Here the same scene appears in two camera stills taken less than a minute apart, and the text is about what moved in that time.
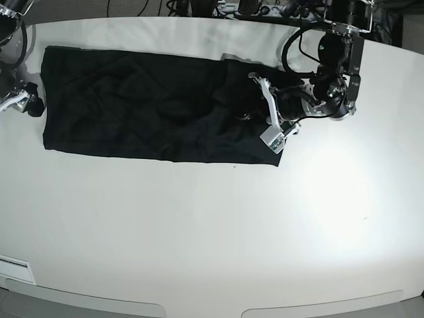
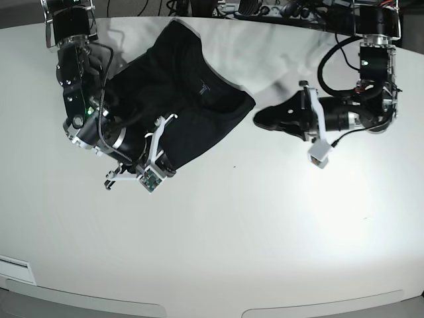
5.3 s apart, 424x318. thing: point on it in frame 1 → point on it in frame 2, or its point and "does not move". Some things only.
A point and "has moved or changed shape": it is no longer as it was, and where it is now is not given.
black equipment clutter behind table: (387, 14) does not move
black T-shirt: (113, 101) has moved or changed shape
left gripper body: (25, 99) → (139, 152)
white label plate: (17, 269) does not move
